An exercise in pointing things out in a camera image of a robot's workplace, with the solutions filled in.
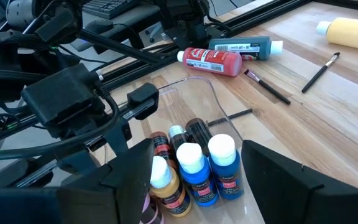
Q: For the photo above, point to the pink paint bottle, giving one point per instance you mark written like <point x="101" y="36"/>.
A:
<point x="151" y="211"/>

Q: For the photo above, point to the black keyboard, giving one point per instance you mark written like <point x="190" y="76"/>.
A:
<point x="110" y="6"/>

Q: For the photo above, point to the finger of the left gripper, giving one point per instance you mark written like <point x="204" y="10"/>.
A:
<point x="78" y="161"/>
<point x="119" y="137"/>

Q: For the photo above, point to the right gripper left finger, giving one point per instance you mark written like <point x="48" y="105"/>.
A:
<point x="57" y="207"/>

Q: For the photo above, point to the clear plastic bin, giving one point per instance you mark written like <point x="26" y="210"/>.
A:
<point x="194" y="102"/>

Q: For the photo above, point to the black computer mouse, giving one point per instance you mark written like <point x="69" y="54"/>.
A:
<point x="99" y="25"/>

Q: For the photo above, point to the small blue paint bottle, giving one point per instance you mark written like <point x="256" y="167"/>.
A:
<point x="197" y="177"/>

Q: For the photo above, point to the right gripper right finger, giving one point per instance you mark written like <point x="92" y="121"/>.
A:
<point x="306" y="205"/>

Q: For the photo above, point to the large red paint bottle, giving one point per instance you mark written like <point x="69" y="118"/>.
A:
<point x="211" y="60"/>

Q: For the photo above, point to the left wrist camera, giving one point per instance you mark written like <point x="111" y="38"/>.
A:
<point x="57" y="96"/>

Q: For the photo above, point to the yellow paint bottle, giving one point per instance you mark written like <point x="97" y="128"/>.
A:
<point x="350" y="32"/>

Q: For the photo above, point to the grey desk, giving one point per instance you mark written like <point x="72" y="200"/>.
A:
<point x="129" y="17"/>

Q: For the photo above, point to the dark blue paint bottle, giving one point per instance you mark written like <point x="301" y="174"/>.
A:
<point x="227" y="171"/>

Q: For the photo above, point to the grey-blue paint bottle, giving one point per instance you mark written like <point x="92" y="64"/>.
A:
<point x="244" y="46"/>

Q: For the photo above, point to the thin black paint brush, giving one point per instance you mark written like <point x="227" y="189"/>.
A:
<point x="230" y="117"/>
<point x="267" y="87"/>
<point x="320" y="72"/>

